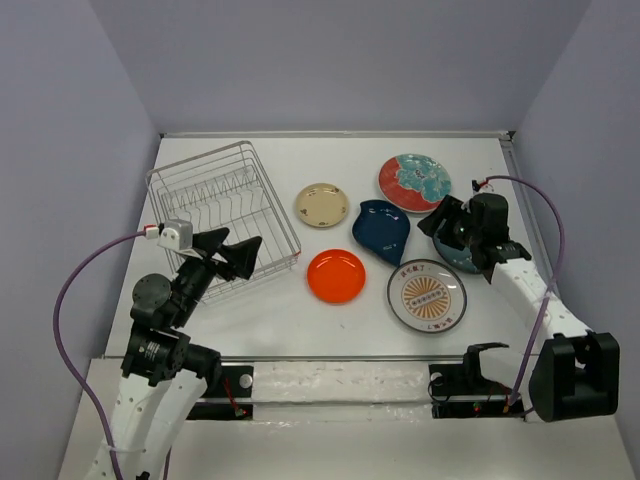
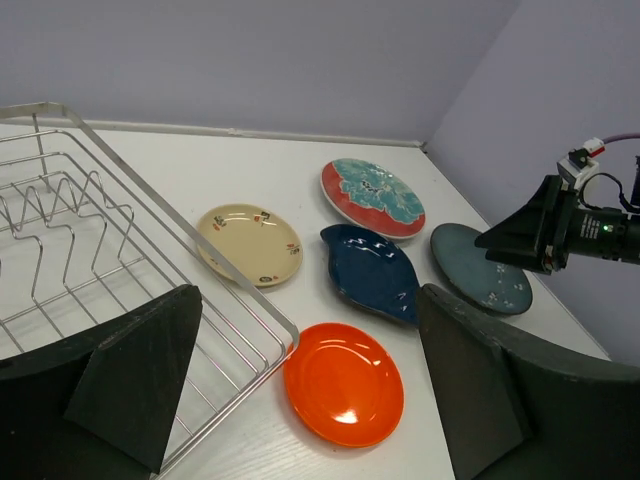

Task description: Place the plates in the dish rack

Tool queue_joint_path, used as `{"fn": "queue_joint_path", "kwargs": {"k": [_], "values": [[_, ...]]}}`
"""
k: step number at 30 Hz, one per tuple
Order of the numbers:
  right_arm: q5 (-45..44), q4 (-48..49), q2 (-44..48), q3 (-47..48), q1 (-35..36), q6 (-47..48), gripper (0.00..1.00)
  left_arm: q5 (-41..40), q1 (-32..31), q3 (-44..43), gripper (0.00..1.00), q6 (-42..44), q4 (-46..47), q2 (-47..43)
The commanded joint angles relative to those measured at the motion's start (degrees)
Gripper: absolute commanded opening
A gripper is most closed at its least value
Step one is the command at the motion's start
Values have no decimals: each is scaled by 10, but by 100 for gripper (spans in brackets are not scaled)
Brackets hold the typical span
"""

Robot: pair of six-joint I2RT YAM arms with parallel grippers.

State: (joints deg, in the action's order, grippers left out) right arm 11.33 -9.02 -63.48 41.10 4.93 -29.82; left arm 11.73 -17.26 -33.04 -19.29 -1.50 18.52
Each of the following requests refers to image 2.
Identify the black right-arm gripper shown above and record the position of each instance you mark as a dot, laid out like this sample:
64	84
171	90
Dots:
583	229

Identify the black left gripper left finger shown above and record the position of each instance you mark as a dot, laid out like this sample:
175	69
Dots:
101	403

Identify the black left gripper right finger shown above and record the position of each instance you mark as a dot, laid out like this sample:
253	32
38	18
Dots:
515	406

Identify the teal speckled round plate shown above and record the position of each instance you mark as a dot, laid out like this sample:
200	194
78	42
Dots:
496	287

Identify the red teal floral plate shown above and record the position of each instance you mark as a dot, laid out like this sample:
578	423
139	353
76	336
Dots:
372	197

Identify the orange round plate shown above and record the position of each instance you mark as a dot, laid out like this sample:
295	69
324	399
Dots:
344	386

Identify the dark blue leaf plate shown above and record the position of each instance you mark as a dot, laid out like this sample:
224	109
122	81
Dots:
372	272

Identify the cream round plate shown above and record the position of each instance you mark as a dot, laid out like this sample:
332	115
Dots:
255	240

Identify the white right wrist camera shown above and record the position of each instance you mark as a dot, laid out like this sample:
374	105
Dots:
579	165

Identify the metal wire dish rack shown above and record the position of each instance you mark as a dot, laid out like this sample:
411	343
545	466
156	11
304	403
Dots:
85	239

